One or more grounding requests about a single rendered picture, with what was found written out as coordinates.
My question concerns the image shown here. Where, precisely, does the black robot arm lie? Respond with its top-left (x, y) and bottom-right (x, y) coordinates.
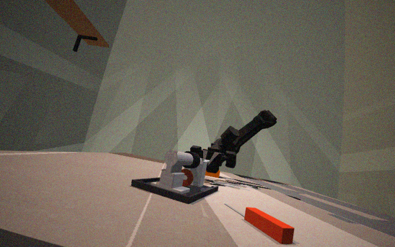
top-left (206, 110), bottom-right (277, 173)

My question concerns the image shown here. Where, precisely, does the red-brown ring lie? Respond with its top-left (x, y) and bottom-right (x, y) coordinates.
top-left (181, 169), bottom-right (193, 187)

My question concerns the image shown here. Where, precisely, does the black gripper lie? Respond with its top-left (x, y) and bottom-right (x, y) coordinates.
top-left (190, 143), bottom-right (237, 169)

